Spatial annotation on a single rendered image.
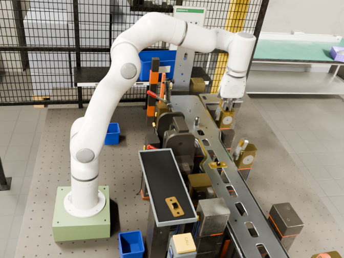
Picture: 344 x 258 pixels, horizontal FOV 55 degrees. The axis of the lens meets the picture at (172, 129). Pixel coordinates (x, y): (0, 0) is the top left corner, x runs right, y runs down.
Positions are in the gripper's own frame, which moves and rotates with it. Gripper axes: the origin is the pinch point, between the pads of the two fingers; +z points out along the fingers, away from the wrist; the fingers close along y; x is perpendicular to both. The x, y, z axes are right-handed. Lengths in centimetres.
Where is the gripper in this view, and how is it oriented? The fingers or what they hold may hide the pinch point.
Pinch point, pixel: (227, 105)
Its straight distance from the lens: 145.7
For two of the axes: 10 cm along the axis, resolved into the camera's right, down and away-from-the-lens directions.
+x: -2.0, -6.0, 7.7
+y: 9.7, -0.3, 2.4
